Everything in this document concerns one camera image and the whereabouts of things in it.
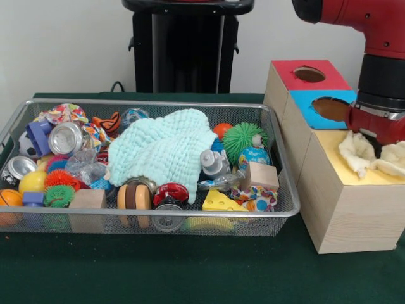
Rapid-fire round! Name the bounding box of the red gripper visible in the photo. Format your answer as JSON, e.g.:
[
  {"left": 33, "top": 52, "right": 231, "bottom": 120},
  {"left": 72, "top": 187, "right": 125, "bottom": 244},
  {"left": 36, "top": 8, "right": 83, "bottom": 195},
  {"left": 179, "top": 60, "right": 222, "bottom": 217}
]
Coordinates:
[{"left": 345, "top": 101, "right": 405, "bottom": 160}]

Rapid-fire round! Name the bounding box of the cream muslin cloth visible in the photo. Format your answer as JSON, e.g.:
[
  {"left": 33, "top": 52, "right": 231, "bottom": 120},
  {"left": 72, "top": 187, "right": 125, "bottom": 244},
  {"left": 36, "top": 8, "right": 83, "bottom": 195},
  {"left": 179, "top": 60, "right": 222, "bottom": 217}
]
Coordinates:
[{"left": 339, "top": 130, "right": 405, "bottom": 180}]

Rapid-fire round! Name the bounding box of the green spiky ball with eyes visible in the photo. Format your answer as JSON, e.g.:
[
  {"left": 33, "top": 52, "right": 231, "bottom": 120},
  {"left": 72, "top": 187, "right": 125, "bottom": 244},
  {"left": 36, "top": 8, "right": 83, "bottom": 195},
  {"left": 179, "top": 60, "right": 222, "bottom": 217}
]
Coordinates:
[{"left": 222, "top": 122, "right": 270, "bottom": 165}]

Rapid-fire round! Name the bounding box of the wooden box with three holes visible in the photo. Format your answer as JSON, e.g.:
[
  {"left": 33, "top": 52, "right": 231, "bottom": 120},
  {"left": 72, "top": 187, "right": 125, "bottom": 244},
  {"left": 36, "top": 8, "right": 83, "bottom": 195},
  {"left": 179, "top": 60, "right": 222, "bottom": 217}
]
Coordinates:
[{"left": 264, "top": 60, "right": 405, "bottom": 255}]

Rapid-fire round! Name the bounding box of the clear mesh bin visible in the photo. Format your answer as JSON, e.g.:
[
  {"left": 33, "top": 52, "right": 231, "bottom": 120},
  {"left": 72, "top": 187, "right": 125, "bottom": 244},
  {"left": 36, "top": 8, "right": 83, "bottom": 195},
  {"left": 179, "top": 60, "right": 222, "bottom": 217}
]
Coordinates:
[{"left": 0, "top": 97, "right": 301, "bottom": 237}]

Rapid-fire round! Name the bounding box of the plain wooden block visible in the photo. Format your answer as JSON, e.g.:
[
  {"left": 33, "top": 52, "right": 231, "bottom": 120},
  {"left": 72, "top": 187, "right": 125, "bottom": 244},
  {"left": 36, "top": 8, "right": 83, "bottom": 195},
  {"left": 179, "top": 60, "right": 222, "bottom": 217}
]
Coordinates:
[{"left": 240, "top": 161, "right": 280, "bottom": 191}]

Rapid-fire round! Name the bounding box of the blue globe ball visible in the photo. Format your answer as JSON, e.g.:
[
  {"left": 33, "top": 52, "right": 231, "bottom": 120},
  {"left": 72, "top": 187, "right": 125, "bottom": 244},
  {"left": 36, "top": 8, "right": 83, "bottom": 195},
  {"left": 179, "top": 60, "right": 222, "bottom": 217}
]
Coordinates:
[{"left": 239, "top": 146, "right": 271, "bottom": 173}]

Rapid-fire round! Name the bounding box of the red ball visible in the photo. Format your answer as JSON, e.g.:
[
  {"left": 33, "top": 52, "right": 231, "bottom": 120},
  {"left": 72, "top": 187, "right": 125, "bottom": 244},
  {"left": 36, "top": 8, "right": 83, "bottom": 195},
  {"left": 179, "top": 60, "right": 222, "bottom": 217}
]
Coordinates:
[{"left": 213, "top": 123, "right": 234, "bottom": 140}]

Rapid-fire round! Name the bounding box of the yellow cheese wedge toy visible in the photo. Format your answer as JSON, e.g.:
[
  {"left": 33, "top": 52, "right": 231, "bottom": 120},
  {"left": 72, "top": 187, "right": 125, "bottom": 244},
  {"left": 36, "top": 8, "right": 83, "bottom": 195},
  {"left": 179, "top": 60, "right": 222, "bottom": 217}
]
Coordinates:
[{"left": 202, "top": 189, "right": 251, "bottom": 213}]

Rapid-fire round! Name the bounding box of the mint green muslin cloth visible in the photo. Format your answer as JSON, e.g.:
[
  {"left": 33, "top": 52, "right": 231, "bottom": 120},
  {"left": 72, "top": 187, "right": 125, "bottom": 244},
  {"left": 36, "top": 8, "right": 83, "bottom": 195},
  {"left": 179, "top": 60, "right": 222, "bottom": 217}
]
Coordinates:
[{"left": 107, "top": 109, "right": 218, "bottom": 204}]

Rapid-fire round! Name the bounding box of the dark green tablecloth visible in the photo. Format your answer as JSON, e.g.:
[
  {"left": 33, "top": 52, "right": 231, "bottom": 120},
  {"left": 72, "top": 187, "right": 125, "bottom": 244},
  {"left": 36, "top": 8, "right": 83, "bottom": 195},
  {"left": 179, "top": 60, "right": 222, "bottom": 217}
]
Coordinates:
[{"left": 0, "top": 92, "right": 405, "bottom": 304}]

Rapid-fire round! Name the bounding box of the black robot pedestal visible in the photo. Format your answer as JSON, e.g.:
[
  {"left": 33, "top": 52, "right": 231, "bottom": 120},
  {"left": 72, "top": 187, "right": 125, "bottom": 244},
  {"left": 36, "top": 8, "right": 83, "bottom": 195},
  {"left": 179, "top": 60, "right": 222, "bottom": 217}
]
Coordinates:
[{"left": 122, "top": 0, "right": 257, "bottom": 94}]

